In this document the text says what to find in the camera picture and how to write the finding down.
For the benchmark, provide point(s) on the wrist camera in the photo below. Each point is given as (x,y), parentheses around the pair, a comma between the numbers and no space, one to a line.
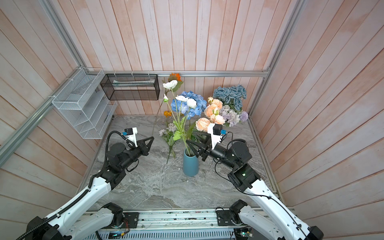
(217,133)
(129,135)

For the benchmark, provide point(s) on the white flower stem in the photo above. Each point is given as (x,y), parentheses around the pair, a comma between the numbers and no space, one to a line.
(180,122)

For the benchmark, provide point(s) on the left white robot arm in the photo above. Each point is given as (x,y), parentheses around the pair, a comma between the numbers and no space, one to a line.
(64,224)

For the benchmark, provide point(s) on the yellow orange flower stem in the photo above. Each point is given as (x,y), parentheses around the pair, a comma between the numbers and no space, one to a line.
(168,115)

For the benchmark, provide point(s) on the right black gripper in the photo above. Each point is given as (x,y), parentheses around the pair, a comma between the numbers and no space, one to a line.
(208,141)

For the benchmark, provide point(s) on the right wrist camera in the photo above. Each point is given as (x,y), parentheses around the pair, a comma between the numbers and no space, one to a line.
(217,133)

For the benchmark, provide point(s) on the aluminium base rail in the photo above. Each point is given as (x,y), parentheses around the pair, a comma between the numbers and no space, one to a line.
(206,224)

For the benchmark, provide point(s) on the teal blue rose bouquet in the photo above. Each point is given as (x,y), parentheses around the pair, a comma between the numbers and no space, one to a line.
(232,96)

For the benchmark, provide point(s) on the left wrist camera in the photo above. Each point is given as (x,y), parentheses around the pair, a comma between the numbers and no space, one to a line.
(129,135)

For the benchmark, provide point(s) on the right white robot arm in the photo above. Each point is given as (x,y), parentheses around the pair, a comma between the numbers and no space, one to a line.
(264,192)

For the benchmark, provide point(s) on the blue hydrangea mixed bouquet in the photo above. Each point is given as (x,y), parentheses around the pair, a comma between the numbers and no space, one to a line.
(189,104)

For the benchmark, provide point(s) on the teal ceramic vase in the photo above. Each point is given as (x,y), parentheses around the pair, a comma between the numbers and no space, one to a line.
(190,165)

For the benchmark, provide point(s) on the orange flower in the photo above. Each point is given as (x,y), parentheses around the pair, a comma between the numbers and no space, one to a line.
(171,85)

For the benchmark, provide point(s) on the pale peach rose spray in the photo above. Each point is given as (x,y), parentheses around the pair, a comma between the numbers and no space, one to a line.
(212,113)

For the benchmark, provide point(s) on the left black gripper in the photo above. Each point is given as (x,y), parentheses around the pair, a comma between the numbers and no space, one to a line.
(144,148)

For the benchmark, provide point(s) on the peach rose stem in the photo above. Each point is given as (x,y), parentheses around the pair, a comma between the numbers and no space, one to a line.
(216,102)

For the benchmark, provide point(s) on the black mesh basket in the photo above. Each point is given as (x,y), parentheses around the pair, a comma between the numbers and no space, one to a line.
(131,87)

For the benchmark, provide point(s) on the pink white hydrangea bouquet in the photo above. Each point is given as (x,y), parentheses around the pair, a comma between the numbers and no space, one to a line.
(233,117)

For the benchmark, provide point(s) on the white wire mesh shelf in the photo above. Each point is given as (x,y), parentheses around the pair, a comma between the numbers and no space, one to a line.
(86,108)

